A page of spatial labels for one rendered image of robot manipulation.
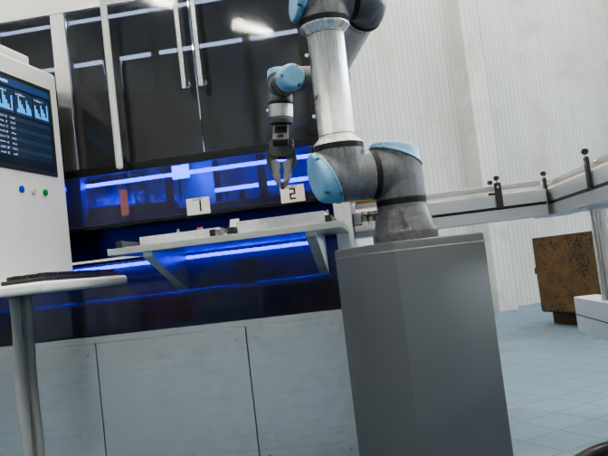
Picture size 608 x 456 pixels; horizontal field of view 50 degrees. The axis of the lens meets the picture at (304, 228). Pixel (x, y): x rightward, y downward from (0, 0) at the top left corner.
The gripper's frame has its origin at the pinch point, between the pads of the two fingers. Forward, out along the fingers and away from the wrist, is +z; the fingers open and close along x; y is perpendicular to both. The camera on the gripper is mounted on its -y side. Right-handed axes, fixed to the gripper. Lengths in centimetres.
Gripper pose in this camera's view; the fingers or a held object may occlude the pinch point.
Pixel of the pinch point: (282, 185)
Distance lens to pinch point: 195.0
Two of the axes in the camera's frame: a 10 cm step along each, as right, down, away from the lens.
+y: 0.5, 0.0, 10.0
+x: -10.0, 0.3, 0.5
